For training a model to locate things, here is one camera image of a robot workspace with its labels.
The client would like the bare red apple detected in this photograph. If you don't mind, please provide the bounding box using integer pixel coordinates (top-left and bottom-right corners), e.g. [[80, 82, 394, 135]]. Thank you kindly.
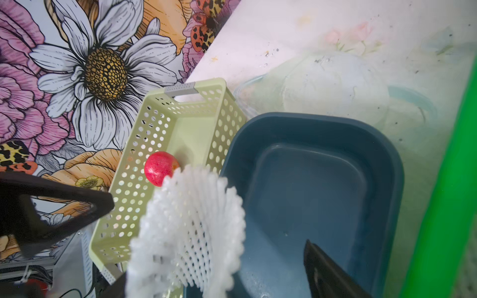
[[144, 151, 180, 187]]

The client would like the white foam net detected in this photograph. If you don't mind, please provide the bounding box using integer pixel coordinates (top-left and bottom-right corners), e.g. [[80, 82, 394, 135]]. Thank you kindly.
[[125, 165, 246, 298]]

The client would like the bright green plastic basket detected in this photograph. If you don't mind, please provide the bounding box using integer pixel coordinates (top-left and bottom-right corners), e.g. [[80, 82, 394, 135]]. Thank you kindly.
[[400, 68, 477, 298]]

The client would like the dark teal plastic tub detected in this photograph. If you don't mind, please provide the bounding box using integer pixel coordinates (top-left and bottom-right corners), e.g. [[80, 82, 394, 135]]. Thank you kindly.
[[221, 112, 404, 298]]

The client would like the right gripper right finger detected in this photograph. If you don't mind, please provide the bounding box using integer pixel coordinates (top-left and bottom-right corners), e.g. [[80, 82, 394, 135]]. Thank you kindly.
[[304, 240, 371, 298]]

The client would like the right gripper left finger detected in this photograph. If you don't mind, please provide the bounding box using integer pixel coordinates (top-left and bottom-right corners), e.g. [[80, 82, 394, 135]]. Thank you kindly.
[[1, 172, 114, 258]]

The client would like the pale green perforated basket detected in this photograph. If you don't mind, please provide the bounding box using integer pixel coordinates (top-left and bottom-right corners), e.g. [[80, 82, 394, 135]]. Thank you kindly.
[[89, 78, 247, 284]]

